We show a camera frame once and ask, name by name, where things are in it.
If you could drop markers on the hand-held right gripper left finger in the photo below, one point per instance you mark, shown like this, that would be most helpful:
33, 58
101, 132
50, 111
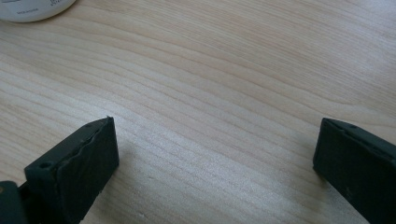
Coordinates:
77, 174

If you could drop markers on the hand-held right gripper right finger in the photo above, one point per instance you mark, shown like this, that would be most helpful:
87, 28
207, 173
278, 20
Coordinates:
358, 168

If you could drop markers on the white round container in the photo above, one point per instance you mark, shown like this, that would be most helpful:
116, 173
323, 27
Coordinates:
28, 9

